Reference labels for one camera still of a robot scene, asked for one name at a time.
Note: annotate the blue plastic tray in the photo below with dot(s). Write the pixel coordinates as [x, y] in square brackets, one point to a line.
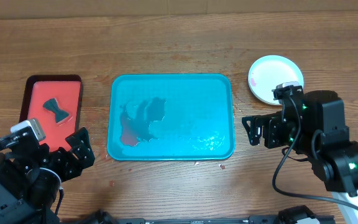
[171, 117]

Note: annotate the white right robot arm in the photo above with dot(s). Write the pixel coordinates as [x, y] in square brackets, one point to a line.
[337, 168]

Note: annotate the light blue plate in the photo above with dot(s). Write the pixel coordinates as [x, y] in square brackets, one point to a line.
[272, 71]

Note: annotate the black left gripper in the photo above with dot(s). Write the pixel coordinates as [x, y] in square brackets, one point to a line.
[75, 164]

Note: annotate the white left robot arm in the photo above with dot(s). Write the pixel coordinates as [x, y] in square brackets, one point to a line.
[20, 203]

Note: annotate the black tray with red liquid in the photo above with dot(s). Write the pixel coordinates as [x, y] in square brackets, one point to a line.
[67, 90]

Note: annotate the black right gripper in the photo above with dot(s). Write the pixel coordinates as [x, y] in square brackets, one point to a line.
[263, 123]

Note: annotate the orange sponge with green pad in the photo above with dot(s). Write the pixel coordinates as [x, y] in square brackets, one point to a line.
[52, 106]

